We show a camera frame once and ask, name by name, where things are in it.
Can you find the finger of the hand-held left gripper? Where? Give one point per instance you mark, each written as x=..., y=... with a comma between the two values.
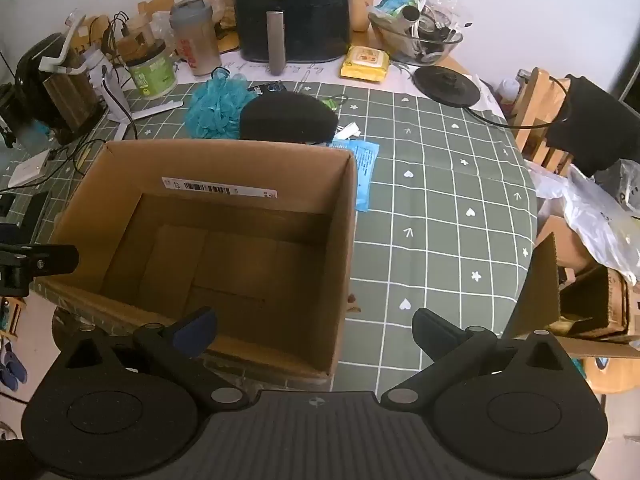
x=55, y=259

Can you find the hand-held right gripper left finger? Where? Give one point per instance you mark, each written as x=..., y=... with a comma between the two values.
x=192, y=336

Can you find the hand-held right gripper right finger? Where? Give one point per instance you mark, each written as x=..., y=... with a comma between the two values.
x=426, y=331

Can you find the brown cardboard box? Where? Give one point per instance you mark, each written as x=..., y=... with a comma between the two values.
x=225, y=270

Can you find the black rectangular device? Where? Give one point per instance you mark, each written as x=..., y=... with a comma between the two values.
x=36, y=210

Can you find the white adapter box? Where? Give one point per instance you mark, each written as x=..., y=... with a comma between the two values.
x=30, y=170

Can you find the open cardboard carton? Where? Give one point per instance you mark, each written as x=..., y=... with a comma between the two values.
x=537, y=295

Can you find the blue slipper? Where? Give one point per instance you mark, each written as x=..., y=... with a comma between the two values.
x=12, y=372

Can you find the brown wooden holder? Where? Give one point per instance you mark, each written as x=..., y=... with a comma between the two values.
x=70, y=95

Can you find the blue plastic packet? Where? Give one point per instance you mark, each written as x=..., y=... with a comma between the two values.
x=364, y=170

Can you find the white gimbal tripod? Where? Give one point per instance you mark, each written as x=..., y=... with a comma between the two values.
x=112, y=92

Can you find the wooden stool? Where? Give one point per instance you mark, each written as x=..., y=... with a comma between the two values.
x=620, y=377

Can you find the white plastic bag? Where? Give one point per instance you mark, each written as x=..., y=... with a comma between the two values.
x=595, y=215

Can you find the green label jar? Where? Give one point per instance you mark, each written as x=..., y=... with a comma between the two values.
x=150, y=72

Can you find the white paper tag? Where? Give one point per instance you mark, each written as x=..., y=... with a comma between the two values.
x=346, y=131

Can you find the teal bath loofah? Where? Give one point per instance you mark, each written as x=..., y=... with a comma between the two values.
x=215, y=105

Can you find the small brown box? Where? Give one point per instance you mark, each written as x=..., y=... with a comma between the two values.
x=135, y=42

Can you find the black round cushion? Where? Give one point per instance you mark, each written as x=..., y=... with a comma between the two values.
x=290, y=117

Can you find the wooden chair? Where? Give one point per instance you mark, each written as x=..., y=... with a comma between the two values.
x=532, y=110

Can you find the black kettle base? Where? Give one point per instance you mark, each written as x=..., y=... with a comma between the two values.
x=445, y=85

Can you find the white plastic bottle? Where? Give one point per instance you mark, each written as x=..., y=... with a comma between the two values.
x=507, y=91

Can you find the small black box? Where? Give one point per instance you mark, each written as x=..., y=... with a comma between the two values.
x=267, y=88

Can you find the clear shaker bottle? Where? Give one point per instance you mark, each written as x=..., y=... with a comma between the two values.
x=197, y=40

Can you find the black cloth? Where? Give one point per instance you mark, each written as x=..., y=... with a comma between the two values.
x=595, y=125

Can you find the yellow wipes pack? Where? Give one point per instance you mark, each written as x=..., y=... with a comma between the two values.
x=365, y=62

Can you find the wooden cutting board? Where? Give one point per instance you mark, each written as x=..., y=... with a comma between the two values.
x=160, y=2

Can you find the clear glass bowl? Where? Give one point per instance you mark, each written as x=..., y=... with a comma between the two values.
x=400, y=42

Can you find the silver cylinder tool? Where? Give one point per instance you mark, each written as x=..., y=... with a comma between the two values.
x=411, y=13

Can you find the clear plastic bag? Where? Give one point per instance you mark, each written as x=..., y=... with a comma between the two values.
x=447, y=7

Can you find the tan cardboard piece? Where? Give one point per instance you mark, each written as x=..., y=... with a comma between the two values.
x=360, y=7

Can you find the teal packet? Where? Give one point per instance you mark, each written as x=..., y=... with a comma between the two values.
x=397, y=1

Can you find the black air fryer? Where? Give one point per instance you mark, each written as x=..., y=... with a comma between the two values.
x=300, y=20

